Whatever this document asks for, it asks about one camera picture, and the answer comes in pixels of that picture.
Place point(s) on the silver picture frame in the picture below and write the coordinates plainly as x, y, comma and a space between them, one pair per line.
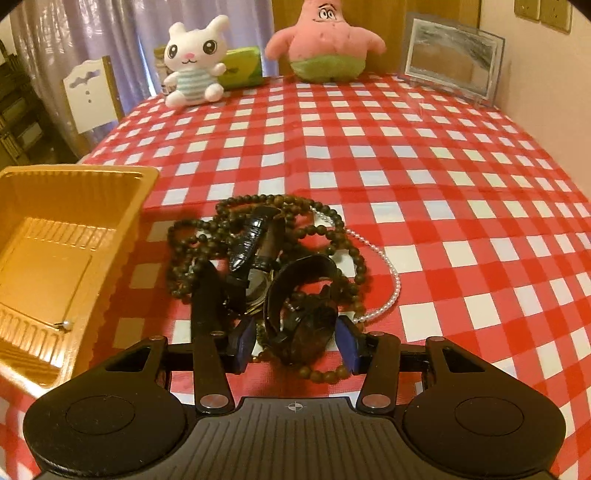
452, 55

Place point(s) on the green tissue pack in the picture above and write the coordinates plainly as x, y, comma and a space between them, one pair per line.
242, 67

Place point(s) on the gold plastic tray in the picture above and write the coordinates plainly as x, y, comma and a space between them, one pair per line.
55, 258

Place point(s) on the wooden door panel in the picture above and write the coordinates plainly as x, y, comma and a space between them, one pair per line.
392, 27

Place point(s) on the red white checkered tablecloth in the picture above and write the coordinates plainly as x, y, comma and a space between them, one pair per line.
415, 184

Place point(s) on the lilac sheer curtain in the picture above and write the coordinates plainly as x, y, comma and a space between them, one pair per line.
115, 27

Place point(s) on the dark metal rack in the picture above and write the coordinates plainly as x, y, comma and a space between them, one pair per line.
18, 115

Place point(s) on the white rabbit plush toy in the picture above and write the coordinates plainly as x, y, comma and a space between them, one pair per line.
194, 50

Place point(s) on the small pearl earring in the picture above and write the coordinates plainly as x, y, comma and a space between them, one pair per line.
67, 325

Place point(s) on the beige wall socket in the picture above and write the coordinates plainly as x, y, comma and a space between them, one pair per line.
556, 13
527, 8

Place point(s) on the white wooden chair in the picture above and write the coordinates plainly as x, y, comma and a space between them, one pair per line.
87, 101

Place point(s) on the pink starfish plush toy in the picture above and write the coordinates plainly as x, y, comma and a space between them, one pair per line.
323, 41

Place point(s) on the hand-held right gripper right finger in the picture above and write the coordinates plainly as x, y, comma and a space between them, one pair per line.
347, 344

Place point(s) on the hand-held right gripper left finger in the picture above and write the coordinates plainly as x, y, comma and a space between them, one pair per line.
244, 344

